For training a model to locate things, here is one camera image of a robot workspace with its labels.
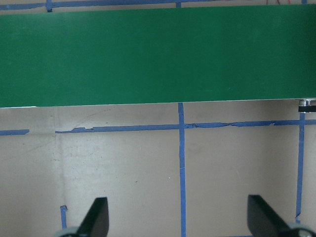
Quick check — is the green belt conveyor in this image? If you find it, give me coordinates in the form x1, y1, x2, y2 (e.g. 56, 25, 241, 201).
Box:
0, 4, 316, 114

